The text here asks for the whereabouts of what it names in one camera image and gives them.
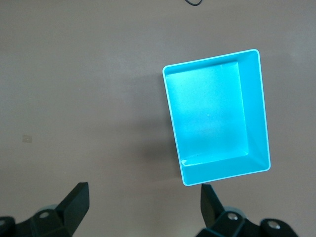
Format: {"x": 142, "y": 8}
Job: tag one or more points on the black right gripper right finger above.
{"x": 214, "y": 217}

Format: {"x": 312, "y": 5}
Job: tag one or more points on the blue plastic box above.
{"x": 209, "y": 111}

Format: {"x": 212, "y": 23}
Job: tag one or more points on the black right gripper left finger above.
{"x": 71, "y": 209}

